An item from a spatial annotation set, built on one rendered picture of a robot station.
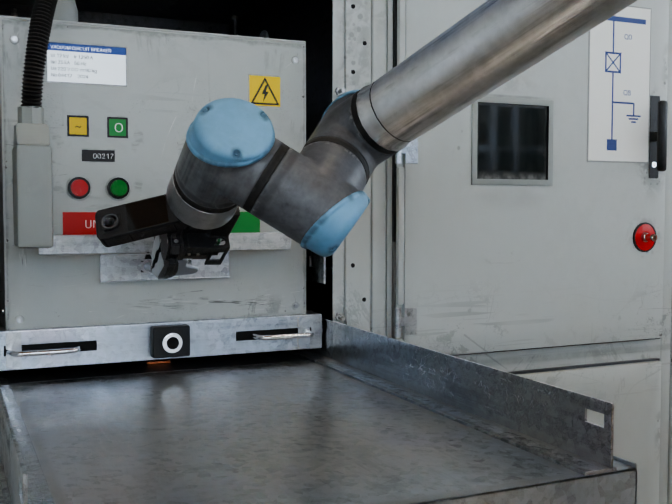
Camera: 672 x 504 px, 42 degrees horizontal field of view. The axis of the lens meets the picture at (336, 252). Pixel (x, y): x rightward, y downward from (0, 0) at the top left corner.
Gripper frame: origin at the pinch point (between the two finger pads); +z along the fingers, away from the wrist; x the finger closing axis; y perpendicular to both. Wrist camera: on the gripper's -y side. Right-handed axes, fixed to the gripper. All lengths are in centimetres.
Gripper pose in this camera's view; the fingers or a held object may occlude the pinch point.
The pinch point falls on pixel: (154, 269)
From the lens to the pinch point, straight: 127.9
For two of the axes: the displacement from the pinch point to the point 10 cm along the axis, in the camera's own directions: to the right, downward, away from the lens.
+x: -1.9, -8.9, 4.1
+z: -3.6, 4.5, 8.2
